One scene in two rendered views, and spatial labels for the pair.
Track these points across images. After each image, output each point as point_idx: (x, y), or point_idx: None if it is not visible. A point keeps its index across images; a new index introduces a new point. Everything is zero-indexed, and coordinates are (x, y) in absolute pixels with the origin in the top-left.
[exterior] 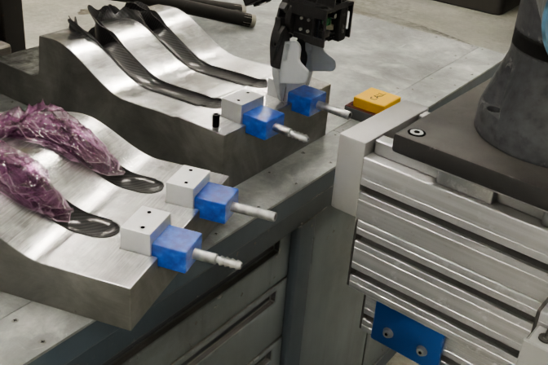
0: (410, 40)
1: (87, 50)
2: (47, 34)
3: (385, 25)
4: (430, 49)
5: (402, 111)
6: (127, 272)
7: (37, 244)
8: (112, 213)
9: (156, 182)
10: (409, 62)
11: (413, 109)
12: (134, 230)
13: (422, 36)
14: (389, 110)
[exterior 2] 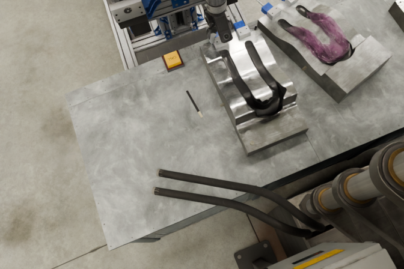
0: (93, 126)
1: (282, 78)
2: (294, 92)
3: (88, 151)
4: (94, 112)
5: None
6: None
7: (317, 6)
8: (296, 13)
9: (279, 23)
10: (117, 102)
11: None
12: None
13: (82, 129)
14: None
